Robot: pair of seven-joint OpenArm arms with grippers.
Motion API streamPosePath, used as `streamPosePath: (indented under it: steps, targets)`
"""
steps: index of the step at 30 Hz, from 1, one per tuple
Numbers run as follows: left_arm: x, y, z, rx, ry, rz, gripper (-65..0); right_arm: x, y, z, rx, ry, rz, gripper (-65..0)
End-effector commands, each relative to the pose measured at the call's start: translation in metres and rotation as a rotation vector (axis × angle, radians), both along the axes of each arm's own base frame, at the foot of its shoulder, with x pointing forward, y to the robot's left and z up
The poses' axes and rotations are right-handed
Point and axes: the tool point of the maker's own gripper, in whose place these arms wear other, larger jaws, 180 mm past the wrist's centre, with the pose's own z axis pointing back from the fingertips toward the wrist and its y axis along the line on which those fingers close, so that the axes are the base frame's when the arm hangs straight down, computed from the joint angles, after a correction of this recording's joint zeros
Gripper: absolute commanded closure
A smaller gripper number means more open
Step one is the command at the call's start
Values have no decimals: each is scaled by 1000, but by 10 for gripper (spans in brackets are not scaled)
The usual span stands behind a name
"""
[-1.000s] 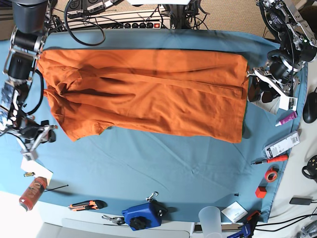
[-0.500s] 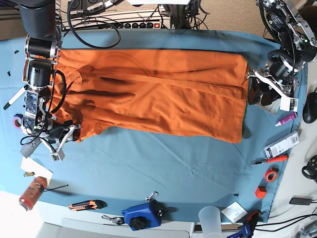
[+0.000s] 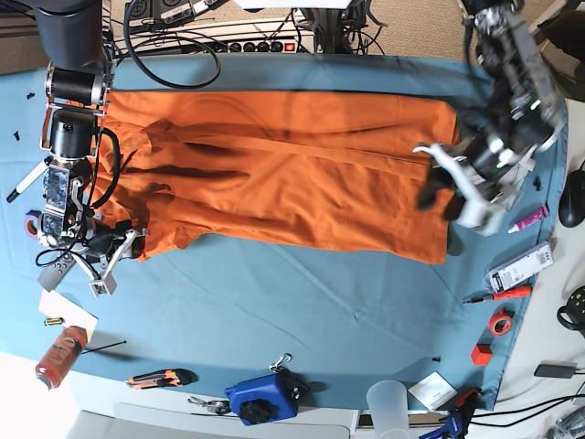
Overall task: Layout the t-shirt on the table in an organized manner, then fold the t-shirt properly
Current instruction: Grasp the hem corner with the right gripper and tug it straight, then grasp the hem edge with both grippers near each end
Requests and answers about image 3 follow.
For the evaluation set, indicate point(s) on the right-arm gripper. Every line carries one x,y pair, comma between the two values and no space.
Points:
100,254

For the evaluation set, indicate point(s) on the left-arm silver gripper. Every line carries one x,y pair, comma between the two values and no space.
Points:
480,199

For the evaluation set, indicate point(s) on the orange t-shirt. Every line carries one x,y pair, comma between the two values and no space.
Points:
334,171

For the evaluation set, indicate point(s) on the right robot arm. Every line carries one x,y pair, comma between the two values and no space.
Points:
84,160

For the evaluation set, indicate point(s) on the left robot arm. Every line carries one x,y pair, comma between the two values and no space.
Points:
517,118

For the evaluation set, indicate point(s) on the grey remote control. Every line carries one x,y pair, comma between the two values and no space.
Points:
51,276

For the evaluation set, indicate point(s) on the purple tape roll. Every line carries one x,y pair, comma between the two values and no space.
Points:
31,223

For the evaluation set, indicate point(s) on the white paper card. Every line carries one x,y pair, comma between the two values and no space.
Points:
53,305

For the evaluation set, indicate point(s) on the black white marker pen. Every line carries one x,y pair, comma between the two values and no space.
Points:
29,179

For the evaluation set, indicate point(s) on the purple glue tube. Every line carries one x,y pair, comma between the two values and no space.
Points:
536,216

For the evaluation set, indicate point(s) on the black zip tie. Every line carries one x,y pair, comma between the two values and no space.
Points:
112,345

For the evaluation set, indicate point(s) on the packaged item with barcode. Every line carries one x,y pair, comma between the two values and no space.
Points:
521,268

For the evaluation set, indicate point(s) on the red spray can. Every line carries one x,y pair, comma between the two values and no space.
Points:
54,366

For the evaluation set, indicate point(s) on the red screwdriver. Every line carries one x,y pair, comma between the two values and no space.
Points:
517,292

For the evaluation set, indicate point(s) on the black computer mouse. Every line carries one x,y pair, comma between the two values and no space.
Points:
571,210

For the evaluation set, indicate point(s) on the red tape roll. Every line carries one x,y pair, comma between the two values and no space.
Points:
501,322

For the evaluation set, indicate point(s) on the orange black utility knife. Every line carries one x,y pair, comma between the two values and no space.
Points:
164,378

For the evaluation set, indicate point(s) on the teal table cloth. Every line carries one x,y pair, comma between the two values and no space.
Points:
225,307

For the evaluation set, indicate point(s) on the red cube block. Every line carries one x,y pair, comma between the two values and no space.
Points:
481,355

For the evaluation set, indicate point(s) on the white small card box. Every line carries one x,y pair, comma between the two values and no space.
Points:
433,391

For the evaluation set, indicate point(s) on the metal keyring clip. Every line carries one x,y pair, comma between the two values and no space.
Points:
219,408

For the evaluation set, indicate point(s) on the black power adapter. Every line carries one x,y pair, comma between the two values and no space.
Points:
555,371

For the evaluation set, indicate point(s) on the white power strip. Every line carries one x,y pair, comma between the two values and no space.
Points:
265,35

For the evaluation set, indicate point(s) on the silver carabiner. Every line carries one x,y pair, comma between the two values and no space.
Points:
280,364

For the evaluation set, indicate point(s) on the translucent plastic cup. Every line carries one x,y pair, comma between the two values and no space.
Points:
387,402

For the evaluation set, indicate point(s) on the blue black box device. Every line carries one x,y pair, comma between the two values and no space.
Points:
267,399

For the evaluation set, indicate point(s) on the blue clamp tool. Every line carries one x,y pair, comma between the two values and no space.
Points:
457,422

